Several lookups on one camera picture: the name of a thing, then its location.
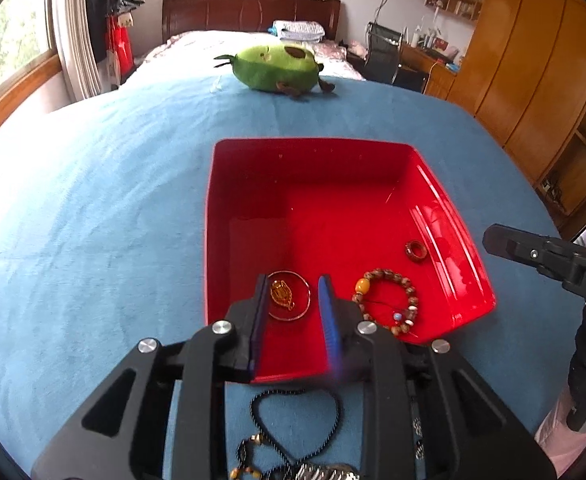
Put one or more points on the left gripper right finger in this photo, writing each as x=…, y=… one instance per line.
x=427, y=414

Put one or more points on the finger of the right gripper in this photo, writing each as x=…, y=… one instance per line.
x=550, y=256

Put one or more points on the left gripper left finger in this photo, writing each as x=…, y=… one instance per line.
x=160, y=397

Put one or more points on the gold pendant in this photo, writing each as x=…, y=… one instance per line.
x=281, y=294

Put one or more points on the silver bangle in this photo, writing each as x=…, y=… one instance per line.
x=301, y=295

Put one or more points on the silver metal watch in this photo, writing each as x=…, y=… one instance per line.
x=309, y=471

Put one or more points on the red tin box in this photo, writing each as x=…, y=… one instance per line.
x=342, y=208

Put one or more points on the wooden wardrobe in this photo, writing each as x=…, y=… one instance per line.
x=523, y=79

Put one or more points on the blue bed cover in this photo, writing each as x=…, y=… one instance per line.
x=102, y=218

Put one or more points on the wooden desk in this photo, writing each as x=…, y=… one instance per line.
x=439, y=78

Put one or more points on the black desk chair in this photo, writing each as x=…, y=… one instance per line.
x=382, y=60

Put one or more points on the green avocado plush toy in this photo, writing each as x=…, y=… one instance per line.
x=280, y=68

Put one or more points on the folded patterned blanket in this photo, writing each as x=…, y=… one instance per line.
x=298, y=31

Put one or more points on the side window curtain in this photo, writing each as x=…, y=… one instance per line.
x=70, y=32

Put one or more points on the wooden headboard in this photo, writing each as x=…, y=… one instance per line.
x=246, y=15

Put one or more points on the wooden framed side window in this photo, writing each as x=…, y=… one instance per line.
x=8, y=60

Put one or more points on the coat rack with clothes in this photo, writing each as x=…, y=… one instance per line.
x=109, y=22

